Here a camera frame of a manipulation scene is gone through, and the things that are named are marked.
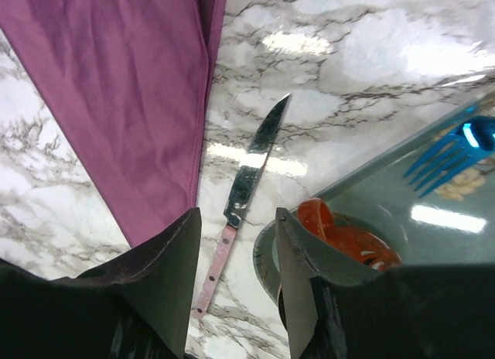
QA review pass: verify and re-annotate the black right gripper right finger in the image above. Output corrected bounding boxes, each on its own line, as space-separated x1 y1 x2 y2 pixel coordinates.
275 207 378 355

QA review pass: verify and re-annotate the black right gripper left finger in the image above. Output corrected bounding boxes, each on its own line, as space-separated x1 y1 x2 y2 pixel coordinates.
77 208 201 355

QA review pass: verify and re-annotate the pink handled steel knife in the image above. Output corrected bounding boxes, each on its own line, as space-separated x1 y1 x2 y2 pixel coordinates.
192 94 291 320

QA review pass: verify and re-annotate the purple cloth napkin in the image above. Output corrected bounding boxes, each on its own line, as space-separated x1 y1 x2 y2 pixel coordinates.
1 0 226 246

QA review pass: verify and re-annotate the orange patterned mug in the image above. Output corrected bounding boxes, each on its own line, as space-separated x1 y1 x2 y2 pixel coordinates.
297 198 402 272

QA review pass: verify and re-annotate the blue plastic fork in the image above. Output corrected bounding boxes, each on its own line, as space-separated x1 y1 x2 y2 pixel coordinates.
404 107 494 198

